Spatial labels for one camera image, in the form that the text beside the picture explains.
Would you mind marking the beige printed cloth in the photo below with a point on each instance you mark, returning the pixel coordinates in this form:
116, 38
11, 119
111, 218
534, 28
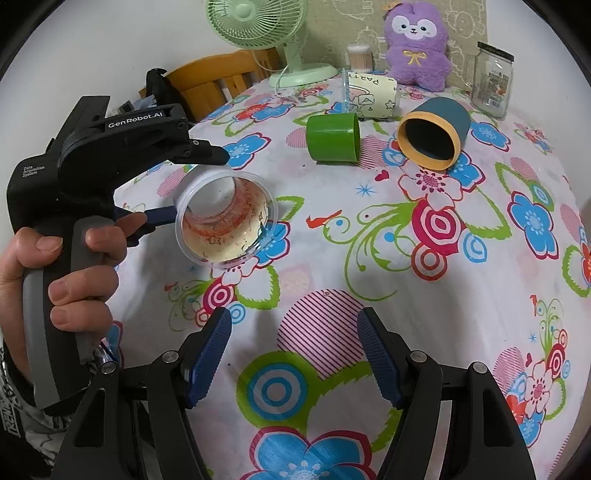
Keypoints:
341, 23

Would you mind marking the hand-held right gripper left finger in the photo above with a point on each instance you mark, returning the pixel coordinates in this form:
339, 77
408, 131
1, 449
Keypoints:
211, 353

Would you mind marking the black white printed clothing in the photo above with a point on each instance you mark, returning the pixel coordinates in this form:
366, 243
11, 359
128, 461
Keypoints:
32, 429

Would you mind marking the wooden chair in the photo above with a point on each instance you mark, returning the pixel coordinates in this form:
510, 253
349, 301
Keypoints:
207, 78

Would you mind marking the clear plastic cup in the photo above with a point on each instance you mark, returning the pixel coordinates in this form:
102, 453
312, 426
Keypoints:
221, 221

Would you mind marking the person's left hand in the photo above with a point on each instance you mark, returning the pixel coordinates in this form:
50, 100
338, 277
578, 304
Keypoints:
76, 284

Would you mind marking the purple plush toy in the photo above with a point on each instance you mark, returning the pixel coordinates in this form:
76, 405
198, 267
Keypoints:
418, 50

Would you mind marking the cotton swab container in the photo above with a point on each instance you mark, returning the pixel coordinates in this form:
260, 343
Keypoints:
359, 59

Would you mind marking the green desk fan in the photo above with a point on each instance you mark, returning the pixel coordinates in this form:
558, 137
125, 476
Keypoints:
258, 23

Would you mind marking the green plastic cup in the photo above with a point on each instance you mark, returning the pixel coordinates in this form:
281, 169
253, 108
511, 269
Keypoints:
333, 138

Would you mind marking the clear cup with printed sleeve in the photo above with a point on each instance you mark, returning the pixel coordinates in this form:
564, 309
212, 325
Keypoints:
374, 94

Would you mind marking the blue cup with yellow rim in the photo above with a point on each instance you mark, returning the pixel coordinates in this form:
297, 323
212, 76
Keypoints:
455, 117

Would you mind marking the floral tablecloth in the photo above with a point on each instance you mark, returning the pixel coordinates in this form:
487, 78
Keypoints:
378, 249

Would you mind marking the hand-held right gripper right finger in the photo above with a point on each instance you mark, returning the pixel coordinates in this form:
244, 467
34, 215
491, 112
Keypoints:
379, 362

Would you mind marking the glass jar with black lid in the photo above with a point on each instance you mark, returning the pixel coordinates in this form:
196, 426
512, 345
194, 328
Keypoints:
493, 81

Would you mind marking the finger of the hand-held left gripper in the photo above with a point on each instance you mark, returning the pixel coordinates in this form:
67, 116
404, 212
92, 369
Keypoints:
207, 153
159, 215

